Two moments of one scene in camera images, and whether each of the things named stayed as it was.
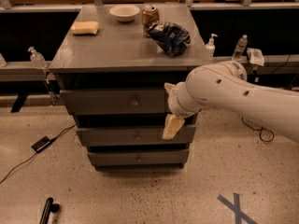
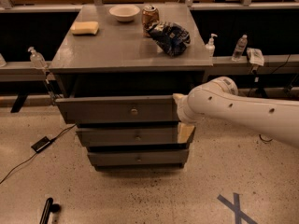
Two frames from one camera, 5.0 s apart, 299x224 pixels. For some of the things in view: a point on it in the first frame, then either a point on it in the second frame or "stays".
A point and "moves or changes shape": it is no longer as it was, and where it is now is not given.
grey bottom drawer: [139, 158] stays
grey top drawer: [115, 101] moves or changes shape
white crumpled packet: [255, 56] stays
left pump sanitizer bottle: [36, 59] stays
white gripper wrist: [175, 101] → [182, 111]
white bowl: [124, 13] stays
